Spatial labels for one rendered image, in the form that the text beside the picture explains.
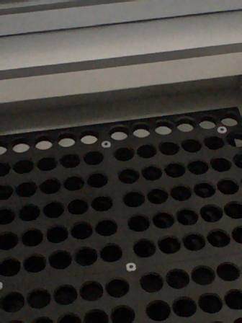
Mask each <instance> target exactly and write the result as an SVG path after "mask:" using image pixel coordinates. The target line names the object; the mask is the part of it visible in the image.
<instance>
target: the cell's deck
mask: <svg viewBox="0 0 242 323"><path fill-rule="evenodd" d="M239 74H242V9H239V10H232V11H225V12H213V13H206V14H193V15H187V16H180V17H167V18H160V19H147V20H141V21H134V22H121V23H114V24H106V25H94V26H87V27H75V28H68V29H61V30H48V31H41V32H28V33H22V34H15V35H2V36H0V103H5V102H16V101H23V100H29V99H42V98H49V97H60V96H66V95H73V94H84V93H91V92H103V91H109V90H116V89H128V88H134V87H146V86H152V85H159V84H170V83H177V82H183V81H189V80H196V79H207V78H214V77H220V76H232V75H239Z"/></svg>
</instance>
